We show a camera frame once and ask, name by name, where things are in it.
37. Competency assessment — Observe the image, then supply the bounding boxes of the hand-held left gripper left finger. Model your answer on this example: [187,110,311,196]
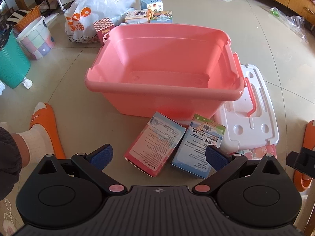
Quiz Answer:
[34,144,128,198]

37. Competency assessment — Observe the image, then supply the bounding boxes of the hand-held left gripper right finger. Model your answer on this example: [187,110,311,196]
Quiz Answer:
[192,145,286,198]

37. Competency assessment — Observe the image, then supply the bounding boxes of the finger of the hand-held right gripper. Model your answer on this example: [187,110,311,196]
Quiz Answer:
[287,147,315,175]

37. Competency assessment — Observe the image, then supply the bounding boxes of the blue cardboard box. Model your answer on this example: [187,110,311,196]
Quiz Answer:
[170,114,226,179]

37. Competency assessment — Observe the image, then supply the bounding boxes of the pink printed packet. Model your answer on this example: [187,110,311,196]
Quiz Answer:
[230,145,277,160]

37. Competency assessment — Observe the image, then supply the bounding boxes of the pink cardboard box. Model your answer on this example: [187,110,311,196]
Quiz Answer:
[123,111,187,177]

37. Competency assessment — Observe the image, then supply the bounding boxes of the pink plastic storage bin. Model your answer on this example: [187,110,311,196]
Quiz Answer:
[84,23,245,118]

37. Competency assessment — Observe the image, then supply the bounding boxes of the pink checkered box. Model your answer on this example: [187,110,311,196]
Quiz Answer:
[93,17,115,46]

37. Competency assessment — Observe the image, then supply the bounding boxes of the teal plastic bucket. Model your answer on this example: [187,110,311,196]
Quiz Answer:
[0,27,32,89]

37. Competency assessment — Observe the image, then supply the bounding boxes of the white patterned bucket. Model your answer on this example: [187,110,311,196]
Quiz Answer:
[16,16,56,61]

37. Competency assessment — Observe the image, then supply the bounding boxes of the clear plastic bag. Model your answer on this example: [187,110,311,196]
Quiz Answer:
[280,15,310,44]

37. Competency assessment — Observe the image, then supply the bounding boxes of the white toy box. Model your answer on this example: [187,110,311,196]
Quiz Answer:
[124,9,152,24]

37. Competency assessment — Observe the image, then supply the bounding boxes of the white bag with orange print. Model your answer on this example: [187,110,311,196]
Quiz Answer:
[64,0,136,44]

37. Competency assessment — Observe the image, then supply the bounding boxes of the green toy box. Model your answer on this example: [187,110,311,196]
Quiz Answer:
[150,10,173,24]

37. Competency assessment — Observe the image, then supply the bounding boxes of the wicker basket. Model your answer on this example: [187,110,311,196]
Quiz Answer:
[13,5,42,33]

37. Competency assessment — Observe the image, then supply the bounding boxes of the small light blue box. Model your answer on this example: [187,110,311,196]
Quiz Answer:
[139,0,164,12]

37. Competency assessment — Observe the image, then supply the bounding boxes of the striped cloth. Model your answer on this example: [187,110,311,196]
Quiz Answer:
[6,9,30,25]

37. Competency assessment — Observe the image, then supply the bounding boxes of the white lid with pink handle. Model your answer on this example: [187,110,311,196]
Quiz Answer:
[214,64,280,154]

